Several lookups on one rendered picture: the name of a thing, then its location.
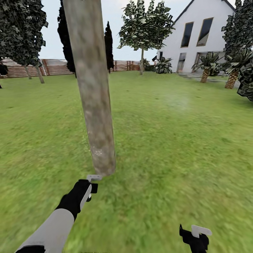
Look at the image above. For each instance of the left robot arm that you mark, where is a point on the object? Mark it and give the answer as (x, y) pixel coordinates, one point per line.
(51, 236)

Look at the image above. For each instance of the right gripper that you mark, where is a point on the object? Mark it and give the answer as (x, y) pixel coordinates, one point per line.
(188, 238)

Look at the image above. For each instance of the fixed window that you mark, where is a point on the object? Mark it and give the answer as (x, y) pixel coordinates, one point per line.
(181, 62)

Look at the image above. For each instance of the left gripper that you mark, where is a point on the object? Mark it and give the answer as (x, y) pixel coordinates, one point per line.
(94, 188)

